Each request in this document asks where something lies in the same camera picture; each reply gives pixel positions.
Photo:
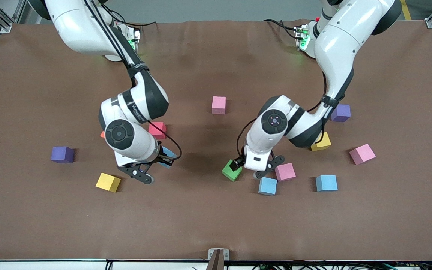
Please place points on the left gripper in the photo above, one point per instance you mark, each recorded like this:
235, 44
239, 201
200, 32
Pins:
239, 161

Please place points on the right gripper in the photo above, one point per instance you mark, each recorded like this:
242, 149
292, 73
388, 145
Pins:
162, 158

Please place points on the blue foam cube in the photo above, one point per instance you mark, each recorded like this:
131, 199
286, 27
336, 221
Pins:
170, 152
267, 186
326, 183

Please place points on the green foam cube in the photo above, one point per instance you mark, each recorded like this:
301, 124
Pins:
231, 173

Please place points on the red foam cube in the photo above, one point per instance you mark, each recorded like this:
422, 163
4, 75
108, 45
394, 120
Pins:
159, 129

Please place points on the pink foam cube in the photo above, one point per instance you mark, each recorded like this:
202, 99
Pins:
219, 105
362, 154
286, 172

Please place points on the left arm base connector plate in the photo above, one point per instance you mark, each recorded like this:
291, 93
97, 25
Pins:
301, 37

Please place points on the right arm base connector plate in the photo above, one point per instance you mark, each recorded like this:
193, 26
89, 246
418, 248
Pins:
135, 37

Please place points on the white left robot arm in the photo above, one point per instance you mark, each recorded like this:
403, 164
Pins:
336, 45

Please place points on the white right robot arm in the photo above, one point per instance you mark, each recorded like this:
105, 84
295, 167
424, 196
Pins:
81, 30

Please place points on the yellow foam cube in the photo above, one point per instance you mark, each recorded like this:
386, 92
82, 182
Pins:
324, 144
108, 182

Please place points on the brown table mat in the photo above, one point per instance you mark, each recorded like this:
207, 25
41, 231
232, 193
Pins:
216, 225

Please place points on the purple foam cube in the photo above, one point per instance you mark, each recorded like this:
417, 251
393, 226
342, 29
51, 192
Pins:
62, 154
342, 113

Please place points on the white table edge rail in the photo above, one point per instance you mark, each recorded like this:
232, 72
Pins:
51, 265

